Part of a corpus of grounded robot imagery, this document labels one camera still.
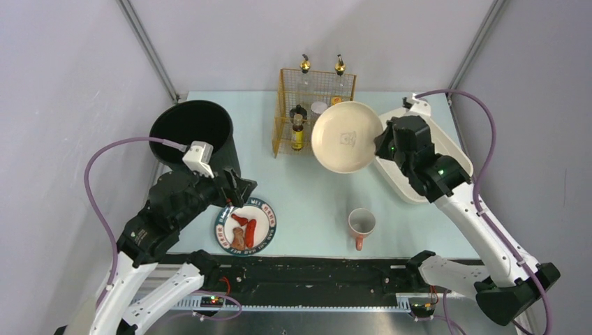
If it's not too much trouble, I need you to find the green rimmed printed plate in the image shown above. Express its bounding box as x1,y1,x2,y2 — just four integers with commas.
214,197,277,257

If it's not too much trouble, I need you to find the cream plate with bear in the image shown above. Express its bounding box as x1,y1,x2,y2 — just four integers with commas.
311,101,383,174

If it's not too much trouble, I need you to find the small yellow label bottle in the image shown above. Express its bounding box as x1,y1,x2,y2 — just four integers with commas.
291,113,304,151

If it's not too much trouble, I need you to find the pink ceramic mug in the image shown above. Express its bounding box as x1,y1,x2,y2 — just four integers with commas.
348,208,376,251

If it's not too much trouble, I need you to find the silver lid spice jar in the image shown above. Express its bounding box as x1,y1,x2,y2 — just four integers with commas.
311,101,328,119

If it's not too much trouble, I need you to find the oil bottle with brown liquid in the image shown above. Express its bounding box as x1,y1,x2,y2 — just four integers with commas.
334,54,347,96

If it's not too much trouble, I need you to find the clear glass oil bottle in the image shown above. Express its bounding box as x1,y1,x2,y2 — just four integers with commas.
298,54,311,94

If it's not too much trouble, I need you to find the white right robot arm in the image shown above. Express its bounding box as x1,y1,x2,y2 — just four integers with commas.
375,113,561,326

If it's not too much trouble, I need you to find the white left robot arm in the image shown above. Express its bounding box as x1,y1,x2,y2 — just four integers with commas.
56,168,257,334

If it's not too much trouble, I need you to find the small red food piece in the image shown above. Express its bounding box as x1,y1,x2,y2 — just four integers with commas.
231,214,250,227

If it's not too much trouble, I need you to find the red sausage on plate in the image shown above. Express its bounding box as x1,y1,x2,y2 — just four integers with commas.
245,219,257,248

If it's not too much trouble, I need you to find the white plastic basin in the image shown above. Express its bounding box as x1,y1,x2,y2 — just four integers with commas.
373,114,474,205

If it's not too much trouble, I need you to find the brown meat piece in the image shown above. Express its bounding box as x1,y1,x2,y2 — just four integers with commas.
231,227,246,251

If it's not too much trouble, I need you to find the black plastic trash bin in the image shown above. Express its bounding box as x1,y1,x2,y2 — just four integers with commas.
149,100,242,176

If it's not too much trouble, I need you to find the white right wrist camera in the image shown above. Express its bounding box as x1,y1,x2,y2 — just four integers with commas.
403,94,431,118

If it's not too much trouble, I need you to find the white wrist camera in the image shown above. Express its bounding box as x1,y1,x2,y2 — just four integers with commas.
182,141,214,179
403,94,431,118

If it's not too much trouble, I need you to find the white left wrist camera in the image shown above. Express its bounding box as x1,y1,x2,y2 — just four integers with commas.
182,141,214,179

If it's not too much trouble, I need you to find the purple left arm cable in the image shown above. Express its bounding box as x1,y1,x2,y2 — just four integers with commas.
83,136,188,308

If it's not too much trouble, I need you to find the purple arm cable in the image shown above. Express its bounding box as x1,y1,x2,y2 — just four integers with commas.
413,89,554,335
83,136,188,308

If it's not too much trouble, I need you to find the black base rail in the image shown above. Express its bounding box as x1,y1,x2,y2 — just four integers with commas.
152,256,452,308

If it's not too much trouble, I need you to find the yellow wire basket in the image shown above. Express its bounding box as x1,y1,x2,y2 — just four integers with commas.
272,68,357,156

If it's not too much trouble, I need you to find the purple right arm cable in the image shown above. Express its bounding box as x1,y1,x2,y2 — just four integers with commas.
413,89,554,335

